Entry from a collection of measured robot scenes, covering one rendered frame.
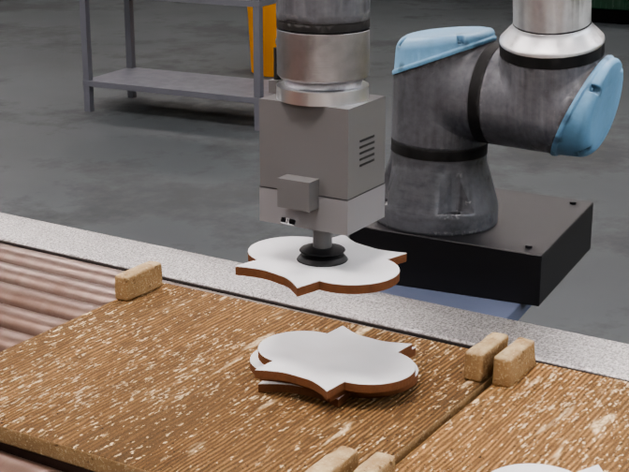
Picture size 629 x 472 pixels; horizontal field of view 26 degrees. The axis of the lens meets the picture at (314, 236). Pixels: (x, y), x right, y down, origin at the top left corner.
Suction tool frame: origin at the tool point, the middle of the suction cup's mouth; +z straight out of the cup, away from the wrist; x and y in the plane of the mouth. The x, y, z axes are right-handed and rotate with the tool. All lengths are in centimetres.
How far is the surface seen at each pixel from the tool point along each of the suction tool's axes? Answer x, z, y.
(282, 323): 10.5, 10.1, -10.7
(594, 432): 2.9, 10.1, 23.6
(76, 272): 17.0, 12.4, -42.2
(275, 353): -1.5, 7.6, -3.8
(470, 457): -6.3, 10.1, 17.0
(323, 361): -0.8, 7.6, 0.6
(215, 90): 426, 88, -311
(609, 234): 349, 104, -90
